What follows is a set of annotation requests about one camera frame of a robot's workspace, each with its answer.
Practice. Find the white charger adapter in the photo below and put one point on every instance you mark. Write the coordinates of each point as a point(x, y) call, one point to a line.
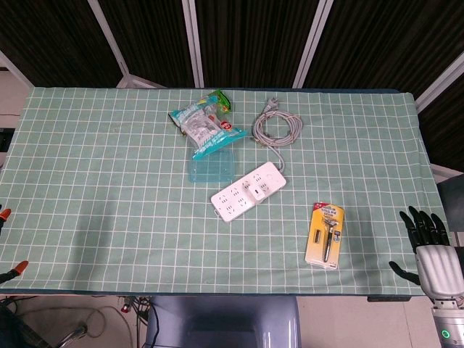
point(254, 192)

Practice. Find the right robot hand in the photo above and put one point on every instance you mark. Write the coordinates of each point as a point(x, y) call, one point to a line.
point(436, 264)

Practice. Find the teal snack bag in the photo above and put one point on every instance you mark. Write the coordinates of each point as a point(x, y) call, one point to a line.
point(206, 127)

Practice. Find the grey-blue robot torso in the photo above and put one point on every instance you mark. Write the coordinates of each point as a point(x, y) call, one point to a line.
point(224, 322)

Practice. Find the yellow razor blister pack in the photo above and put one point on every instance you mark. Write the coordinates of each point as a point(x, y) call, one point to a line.
point(322, 235)

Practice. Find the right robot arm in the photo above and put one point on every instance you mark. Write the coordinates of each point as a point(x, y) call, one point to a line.
point(449, 326)

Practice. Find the clear blue plastic box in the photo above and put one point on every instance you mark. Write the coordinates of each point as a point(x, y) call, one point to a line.
point(212, 171)

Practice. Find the dark folding partition screen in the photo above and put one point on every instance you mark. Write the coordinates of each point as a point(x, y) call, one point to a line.
point(253, 36)

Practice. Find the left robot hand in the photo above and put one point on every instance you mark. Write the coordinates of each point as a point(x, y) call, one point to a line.
point(16, 270)

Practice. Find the small green snack bag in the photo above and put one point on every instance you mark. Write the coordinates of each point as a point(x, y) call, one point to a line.
point(222, 102)

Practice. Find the white power strip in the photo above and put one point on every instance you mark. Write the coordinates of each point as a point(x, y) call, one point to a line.
point(232, 203)

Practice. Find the green checked tablecloth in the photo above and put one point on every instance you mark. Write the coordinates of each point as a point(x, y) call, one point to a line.
point(108, 181)

